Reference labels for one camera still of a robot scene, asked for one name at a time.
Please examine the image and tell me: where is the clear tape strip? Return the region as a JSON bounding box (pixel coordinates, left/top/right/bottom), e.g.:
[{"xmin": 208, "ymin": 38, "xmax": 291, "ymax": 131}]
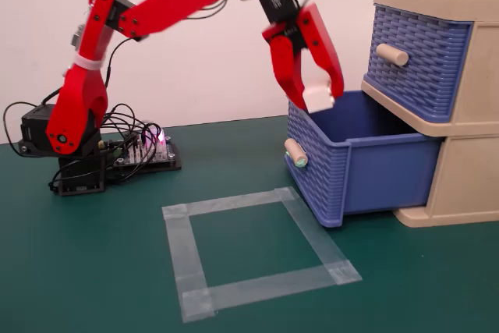
[
  {"xmin": 181, "ymin": 262, "xmax": 363, "ymax": 324},
  {"xmin": 161, "ymin": 204, "xmax": 216, "ymax": 324},
  {"xmin": 161, "ymin": 186, "xmax": 302, "ymax": 221},
  {"xmin": 274, "ymin": 186, "xmax": 363, "ymax": 285}
]

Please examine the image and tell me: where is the white toy brick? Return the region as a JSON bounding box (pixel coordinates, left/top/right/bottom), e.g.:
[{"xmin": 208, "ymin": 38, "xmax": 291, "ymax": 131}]
[{"xmin": 302, "ymin": 82, "xmax": 336, "ymax": 113}]

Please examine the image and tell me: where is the blue woven drawer plain knob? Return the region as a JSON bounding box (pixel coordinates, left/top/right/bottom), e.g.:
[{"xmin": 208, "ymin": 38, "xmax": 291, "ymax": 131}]
[{"xmin": 363, "ymin": 3, "xmax": 475, "ymax": 123}]

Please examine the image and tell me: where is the blue woven drawer taped knob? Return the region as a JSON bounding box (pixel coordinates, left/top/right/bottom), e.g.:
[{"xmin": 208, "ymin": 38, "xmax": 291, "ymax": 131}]
[{"xmin": 284, "ymin": 90, "xmax": 448, "ymax": 229}]

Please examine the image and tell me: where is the white zip tie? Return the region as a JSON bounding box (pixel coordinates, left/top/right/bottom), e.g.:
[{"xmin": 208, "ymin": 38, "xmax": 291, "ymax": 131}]
[{"xmin": 71, "ymin": 55, "xmax": 104, "ymax": 73}]

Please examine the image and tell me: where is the beige plastic drawer cabinet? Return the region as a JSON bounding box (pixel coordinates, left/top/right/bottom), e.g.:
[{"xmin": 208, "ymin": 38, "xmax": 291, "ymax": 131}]
[{"xmin": 360, "ymin": 0, "xmax": 499, "ymax": 228}]

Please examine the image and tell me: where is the black cable bundle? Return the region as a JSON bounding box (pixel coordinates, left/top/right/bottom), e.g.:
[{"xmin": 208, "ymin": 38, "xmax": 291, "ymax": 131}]
[{"xmin": 2, "ymin": 0, "xmax": 332, "ymax": 193}]

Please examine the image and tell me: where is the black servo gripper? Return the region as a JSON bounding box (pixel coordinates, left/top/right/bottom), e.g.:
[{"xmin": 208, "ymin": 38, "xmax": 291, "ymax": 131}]
[{"xmin": 255, "ymin": 0, "xmax": 345, "ymax": 112}]

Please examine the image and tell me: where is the motor control circuit board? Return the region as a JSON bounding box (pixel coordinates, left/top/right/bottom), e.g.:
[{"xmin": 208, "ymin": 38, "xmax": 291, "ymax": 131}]
[{"xmin": 101, "ymin": 126, "xmax": 183, "ymax": 182}]

